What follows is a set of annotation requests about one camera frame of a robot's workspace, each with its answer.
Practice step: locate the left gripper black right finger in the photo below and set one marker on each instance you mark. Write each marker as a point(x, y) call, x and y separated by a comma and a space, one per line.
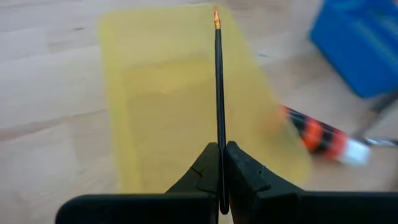
point(255, 186)

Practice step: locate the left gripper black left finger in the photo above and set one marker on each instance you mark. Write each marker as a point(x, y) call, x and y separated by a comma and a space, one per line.
point(192, 186)

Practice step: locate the red paint bottle white cap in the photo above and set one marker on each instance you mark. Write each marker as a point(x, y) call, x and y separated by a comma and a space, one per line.
point(323, 140)

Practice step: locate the black paintbrush gold ferrule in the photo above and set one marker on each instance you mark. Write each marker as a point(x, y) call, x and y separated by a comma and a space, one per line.
point(220, 93)

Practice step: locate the yellow plastic bin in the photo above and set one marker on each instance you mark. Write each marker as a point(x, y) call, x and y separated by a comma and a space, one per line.
point(155, 124)

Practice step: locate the black paintbrush silver ferrule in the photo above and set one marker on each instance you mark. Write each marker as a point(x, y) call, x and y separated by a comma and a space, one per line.
point(382, 142)

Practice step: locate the blue slotted plastic basket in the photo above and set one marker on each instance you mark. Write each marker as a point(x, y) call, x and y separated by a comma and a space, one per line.
point(357, 46)

